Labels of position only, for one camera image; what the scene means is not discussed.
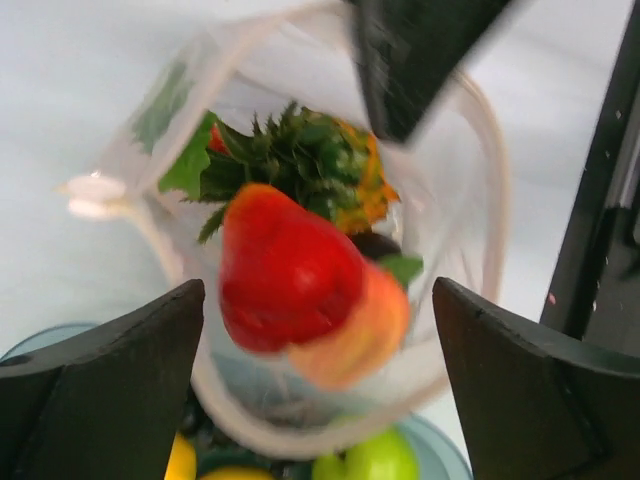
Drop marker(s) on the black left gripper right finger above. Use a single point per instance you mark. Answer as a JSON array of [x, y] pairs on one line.
[[534, 403]]

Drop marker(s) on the toy peach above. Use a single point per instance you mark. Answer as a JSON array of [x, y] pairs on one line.
[[366, 341]]

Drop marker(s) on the green toy apple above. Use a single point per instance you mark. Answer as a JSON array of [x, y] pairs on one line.
[[385, 456]]

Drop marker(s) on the dark purple toy mangosteen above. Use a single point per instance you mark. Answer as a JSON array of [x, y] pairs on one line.
[[387, 254]]

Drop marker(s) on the yellow toy lemon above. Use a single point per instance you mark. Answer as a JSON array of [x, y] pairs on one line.
[[182, 463]]

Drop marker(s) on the small toy pineapple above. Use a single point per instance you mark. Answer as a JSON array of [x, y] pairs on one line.
[[322, 163]]

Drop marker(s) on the red toy wax apple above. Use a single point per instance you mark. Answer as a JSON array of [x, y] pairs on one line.
[[287, 276]]

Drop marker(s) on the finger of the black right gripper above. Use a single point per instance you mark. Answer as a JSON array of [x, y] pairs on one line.
[[405, 51]]

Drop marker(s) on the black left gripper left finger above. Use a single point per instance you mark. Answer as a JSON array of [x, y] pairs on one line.
[[106, 403]]

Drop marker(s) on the clear polka dot zip bag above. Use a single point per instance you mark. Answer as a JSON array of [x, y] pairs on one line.
[[452, 180]]

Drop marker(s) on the yellow toy banana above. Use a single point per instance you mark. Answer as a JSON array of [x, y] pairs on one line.
[[237, 473]]

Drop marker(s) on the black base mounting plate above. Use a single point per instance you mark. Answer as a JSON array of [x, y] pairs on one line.
[[594, 292]]

